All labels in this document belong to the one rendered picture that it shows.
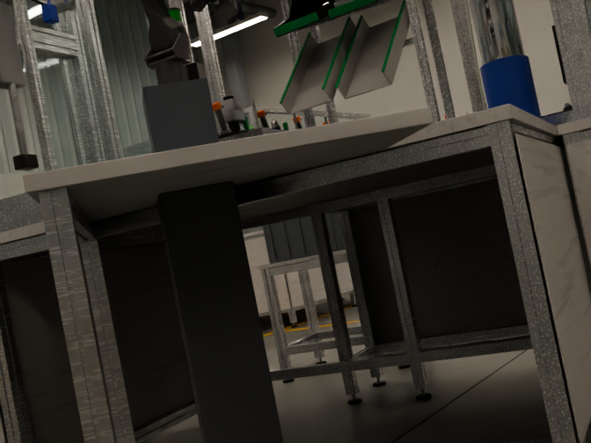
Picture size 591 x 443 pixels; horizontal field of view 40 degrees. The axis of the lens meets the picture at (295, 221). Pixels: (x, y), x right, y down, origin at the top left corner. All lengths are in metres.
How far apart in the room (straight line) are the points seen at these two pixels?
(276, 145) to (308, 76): 0.73
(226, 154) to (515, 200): 0.62
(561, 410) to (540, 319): 0.18
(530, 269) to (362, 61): 0.70
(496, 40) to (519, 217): 1.13
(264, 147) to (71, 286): 0.39
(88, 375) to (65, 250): 0.21
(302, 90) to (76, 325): 0.95
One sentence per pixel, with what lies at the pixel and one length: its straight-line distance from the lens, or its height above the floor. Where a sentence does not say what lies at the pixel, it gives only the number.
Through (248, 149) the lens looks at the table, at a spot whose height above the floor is 0.84.
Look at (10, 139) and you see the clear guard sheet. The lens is 3.47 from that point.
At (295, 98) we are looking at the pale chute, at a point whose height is 1.03.
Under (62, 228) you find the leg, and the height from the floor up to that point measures 0.77.
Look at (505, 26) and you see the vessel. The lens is 2.72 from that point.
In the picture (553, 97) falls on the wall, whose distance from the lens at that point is 12.73.
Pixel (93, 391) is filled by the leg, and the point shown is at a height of 0.50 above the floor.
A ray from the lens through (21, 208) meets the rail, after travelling 2.36.
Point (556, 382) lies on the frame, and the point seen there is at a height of 0.30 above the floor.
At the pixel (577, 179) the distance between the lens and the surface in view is 2.37.
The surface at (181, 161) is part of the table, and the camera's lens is 1.34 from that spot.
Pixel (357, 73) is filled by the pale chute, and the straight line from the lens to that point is 2.00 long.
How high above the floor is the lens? 0.66
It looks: 2 degrees up
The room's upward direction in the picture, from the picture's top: 11 degrees counter-clockwise
